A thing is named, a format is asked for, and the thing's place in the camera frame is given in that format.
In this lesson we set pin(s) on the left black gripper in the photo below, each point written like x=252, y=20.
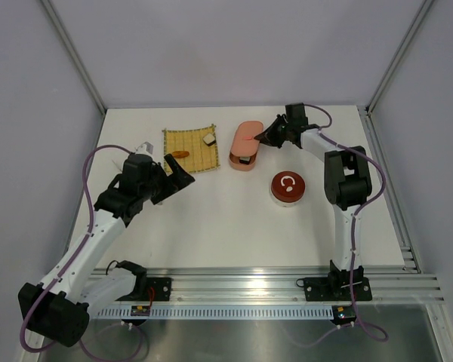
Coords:
x=170, y=185

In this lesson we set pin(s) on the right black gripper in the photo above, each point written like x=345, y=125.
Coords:
x=269, y=136

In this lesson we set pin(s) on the pink lunch box lid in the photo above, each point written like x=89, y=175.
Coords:
x=244, y=142

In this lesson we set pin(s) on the white black sushi cube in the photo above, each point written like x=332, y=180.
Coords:
x=245, y=160

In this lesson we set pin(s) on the red round bowl lid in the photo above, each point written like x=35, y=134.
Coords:
x=287, y=185

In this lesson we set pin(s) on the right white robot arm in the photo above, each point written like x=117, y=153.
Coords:
x=347, y=186

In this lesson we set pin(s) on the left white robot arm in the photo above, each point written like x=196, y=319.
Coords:
x=60, y=306

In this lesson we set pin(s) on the pink oval lunch box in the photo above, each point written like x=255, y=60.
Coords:
x=236, y=165

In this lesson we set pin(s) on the orange carrot piece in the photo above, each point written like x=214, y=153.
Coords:
x=180, y=154

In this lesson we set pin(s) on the yellow bamboo mat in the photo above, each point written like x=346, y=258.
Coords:
x=202, y=158

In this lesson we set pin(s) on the white brown sushi cube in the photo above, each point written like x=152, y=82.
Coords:
x=209, y=139

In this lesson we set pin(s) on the round metal bowl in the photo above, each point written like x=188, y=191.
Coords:
x=288, y=203

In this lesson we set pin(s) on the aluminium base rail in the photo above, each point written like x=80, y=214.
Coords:
x=279, y=286

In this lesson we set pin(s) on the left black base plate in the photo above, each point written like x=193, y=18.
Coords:
x=158, y=288

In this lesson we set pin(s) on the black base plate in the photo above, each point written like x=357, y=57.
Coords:
x=158, y=288
x=319, y=289

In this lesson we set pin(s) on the white slotted cable duct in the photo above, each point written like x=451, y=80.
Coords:
x=217, y=312

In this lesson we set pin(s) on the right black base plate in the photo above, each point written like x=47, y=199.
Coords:
x=319, y=289

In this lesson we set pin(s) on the right aluminium frame post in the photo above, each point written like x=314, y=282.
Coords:
x=401, y=52

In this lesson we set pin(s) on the aluminium frame post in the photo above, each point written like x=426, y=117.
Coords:
x=68, y=44
x=401, y=52

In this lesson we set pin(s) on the left aluminium frame post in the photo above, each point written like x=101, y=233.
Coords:
x=68, y=44

